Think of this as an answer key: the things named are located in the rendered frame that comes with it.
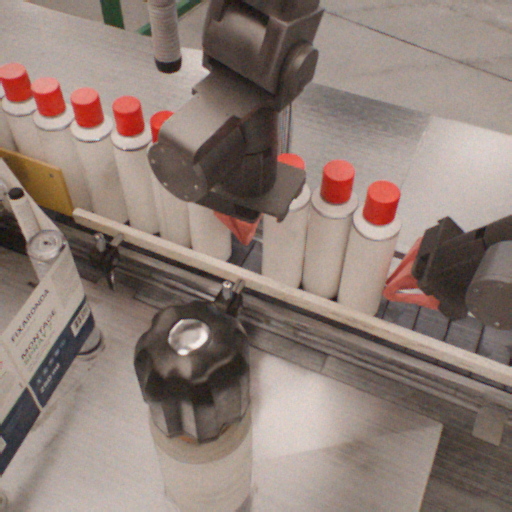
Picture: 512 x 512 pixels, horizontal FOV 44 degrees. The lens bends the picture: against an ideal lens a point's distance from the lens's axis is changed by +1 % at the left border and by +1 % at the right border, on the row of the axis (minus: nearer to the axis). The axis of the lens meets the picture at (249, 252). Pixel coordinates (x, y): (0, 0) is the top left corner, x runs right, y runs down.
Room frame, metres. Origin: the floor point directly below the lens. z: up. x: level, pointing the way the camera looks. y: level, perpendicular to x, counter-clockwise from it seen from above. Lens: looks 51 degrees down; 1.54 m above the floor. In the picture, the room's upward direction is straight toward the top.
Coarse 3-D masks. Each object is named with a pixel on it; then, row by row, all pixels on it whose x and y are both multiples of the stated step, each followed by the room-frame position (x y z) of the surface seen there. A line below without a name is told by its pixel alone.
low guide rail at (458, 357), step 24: (96, 216) 0.56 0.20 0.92; (144, 240) 0.52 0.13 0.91; (192, 264) 0.49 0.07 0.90; (216, 264) 0.48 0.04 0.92; (264, 288) 0.45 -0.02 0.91; (288, 288) 0.45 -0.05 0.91; (336, 312) 0.41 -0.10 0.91; (360, 312) 0.41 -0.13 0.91; (384, 336) 0.39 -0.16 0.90; (408, 336) 0.38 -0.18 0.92; (456, 360) 0.35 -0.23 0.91; (480, 360) 0.35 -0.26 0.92; (504, 384) 0.33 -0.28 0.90
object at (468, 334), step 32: (64, 224) 0.58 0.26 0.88; (128, 224) 0.58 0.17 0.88; (160, 256) 0.52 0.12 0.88; (256, 256) 0.52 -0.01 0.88; (320, 320) 0.42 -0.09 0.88; (384, 320) 0.42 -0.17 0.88; (416, 320) 0.43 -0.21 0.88; (448, 320) 0.42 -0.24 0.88; (416, 352) 0.38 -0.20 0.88; (480, 352) 0.38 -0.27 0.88
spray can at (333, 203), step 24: (336, 168) 0.48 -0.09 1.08; (312, 192) 0.49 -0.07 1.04; (336, 192) 0.46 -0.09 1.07; (312, 216) 0.47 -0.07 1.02; (336, 216) 0.45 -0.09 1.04; (312, 240) 0.46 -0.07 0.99; (336, 240) 0.45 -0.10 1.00; (312, 264) 0.46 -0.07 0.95; (336, 264) 0.45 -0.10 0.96; (312, 288) 0.45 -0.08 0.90; (336, 288) 0.45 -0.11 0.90
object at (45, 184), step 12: (12, 156) 0.61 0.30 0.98; (24, 156) 0.60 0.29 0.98; (12, 168) 0.61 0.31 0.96; (24, 168) 0.60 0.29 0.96; (36, 168) 0.59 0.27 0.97; (48, 168) 0.58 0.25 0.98; (60, 168) 0.58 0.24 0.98; (24, 180) 0.61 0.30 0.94; (36, 180) 0.60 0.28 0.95; (48, 180) 0.59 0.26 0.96; (60, 180) 0.58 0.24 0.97; (36, 192) 0.60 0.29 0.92; (48, 192) 0.59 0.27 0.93; (60, 192) 0.58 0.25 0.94; (48, 204) 0.59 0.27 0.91; (60, 204) 0.58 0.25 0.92; (72, 204) 0.58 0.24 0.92; (72, 216) 0.58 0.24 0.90
